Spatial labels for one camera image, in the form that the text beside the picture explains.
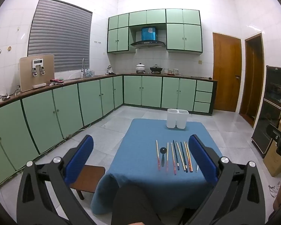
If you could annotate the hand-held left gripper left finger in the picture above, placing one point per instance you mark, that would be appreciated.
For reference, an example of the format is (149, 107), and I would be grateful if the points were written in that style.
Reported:
(80, 159)

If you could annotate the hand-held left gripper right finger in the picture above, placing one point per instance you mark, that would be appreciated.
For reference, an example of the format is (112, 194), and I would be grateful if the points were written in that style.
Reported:
(202, 159)

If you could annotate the reddish brown chopstick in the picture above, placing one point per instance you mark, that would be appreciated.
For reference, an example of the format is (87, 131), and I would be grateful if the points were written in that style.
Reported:
(190, 160)
(173, 157)

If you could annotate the plain wooden chopstick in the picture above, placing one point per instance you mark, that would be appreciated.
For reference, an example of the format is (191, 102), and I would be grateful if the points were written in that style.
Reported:
(180, 155)
(187, 157)

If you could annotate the black chopstick with gold band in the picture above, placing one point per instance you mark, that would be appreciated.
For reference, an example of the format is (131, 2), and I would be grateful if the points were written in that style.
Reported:
(175, 153)
(183, 155)

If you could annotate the light chopstick with red print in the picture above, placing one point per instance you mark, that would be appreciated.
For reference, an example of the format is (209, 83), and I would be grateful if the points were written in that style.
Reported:
(167, 154)

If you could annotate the black spoon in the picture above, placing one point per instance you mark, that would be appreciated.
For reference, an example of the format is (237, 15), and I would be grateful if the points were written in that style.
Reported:
(163, 150)

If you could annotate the chopsticks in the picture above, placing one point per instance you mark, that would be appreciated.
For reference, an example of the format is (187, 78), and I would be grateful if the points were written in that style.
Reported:
(157, 154)

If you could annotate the white two-compartment utensil holder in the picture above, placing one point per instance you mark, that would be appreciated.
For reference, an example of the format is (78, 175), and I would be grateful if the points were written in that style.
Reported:
(172, 119)

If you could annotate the brown wooden stool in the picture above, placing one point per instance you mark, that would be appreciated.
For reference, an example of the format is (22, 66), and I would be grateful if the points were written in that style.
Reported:
(89, 178)

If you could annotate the cardboard box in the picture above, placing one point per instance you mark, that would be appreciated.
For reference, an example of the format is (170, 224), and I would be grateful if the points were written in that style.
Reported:
(275, 164)

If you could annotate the black glass-front cabinet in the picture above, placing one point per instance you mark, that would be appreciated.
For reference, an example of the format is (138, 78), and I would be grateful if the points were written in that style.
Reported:
(271, 98)

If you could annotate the long green base cabinet run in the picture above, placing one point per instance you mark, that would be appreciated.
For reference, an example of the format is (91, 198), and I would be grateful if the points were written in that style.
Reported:
(42, 121)

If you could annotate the blue tablecloth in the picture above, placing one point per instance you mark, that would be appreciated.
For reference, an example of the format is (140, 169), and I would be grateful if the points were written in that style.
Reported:
(135, 157)

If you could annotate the red cloth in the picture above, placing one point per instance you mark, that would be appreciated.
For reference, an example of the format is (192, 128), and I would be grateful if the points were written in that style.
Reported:
(57, 81)

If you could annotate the green base cabinet with drawers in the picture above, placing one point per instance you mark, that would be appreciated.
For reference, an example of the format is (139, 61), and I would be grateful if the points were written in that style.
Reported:
(154, 91)

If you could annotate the brown wooden door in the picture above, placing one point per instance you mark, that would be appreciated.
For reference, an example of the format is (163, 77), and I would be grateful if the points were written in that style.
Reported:
(227, 75)

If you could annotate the chrome kitchen faucet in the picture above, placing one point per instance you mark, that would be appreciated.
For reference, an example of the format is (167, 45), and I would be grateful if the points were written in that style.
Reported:
(83, 68)

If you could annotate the glass jar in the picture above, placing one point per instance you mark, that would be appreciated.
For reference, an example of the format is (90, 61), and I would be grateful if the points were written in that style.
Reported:
(176, 71)

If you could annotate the metal kettle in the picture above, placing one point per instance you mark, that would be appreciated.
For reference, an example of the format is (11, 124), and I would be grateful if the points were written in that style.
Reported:
(109, 69)

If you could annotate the stack of small bowls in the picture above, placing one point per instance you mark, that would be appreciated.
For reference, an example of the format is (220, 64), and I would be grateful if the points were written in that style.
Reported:
(166, 71)

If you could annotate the black wok with lid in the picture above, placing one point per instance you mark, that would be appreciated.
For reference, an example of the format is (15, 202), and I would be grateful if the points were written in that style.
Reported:
(156, 69)

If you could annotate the white cooking pot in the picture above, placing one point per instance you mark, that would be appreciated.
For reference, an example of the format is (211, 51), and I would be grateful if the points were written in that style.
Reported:
(140, 67)

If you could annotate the grey window roller shutter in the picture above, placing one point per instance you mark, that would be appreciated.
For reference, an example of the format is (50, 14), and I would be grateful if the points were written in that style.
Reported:
(60, 35)

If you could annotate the range hood with blue film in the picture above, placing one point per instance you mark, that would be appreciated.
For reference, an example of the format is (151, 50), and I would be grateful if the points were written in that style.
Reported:
(148, 43)

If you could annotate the brown wooden door frame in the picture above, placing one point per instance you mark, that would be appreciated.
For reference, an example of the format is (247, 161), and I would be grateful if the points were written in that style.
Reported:
(247, 79)

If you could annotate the beige wall water purifier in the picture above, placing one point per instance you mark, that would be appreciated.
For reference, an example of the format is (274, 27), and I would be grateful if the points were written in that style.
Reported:
(28, 75)

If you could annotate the green upper wall cabinets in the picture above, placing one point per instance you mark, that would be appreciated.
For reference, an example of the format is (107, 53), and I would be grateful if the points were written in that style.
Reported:
(182, 37)

